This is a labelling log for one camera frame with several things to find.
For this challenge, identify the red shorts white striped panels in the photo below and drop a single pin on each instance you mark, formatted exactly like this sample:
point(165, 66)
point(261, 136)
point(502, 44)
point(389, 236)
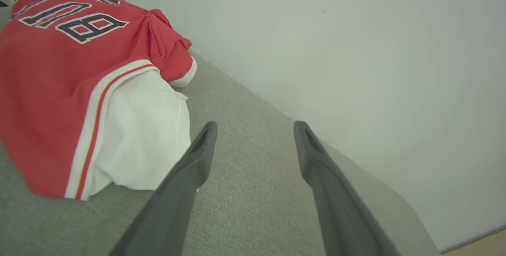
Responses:
point(150, 137)

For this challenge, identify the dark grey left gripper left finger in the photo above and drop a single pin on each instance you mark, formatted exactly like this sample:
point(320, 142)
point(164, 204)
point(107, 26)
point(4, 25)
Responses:
point(174, 208)

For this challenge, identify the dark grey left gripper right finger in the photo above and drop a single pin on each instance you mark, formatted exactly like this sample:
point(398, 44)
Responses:
point(340, 208)

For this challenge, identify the red basketball jersey white trim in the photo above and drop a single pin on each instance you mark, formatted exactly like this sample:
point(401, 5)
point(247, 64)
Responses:
point(166, 50)

